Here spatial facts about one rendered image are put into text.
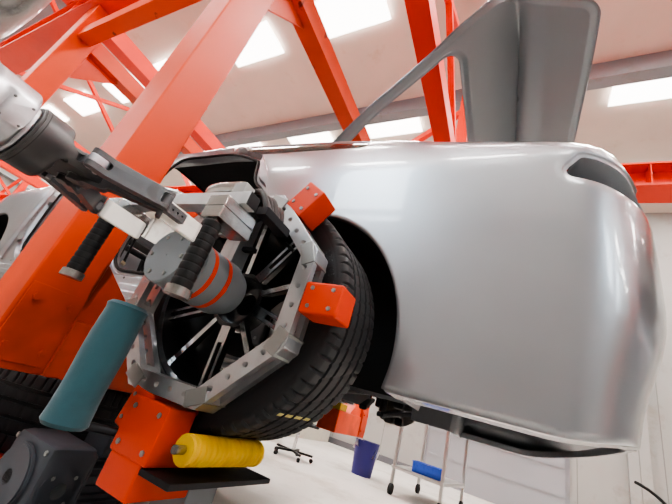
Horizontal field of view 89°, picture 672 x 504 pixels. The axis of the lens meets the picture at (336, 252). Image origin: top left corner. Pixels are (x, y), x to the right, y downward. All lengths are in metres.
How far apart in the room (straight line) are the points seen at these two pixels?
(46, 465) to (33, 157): 0.79
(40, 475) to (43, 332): 0.35
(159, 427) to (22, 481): 0.38
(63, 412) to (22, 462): 0.29
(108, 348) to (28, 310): 0.37
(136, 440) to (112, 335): 0.22
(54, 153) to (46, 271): 0.74
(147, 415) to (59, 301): 0.49
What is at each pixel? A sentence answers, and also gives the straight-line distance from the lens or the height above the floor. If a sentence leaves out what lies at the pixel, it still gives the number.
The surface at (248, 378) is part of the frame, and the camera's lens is 0.79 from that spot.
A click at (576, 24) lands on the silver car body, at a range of 2.57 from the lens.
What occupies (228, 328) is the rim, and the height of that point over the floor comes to 0.77.
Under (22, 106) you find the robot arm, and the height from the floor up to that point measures 0.84.
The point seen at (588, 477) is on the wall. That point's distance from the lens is 8.39.
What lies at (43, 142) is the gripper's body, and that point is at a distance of 0.50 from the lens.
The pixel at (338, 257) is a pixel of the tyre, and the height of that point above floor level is 0.99.
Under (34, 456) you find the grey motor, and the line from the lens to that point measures 1.15.
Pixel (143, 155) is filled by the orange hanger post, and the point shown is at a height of 1.23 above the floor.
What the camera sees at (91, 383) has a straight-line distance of 0.89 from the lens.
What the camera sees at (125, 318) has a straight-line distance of 0.89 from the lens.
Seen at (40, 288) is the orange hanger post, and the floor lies 0.73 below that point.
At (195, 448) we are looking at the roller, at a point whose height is 0.52.
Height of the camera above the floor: 0.65
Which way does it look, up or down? 24 degrees up
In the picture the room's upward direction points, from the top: 18 degrees clockwise
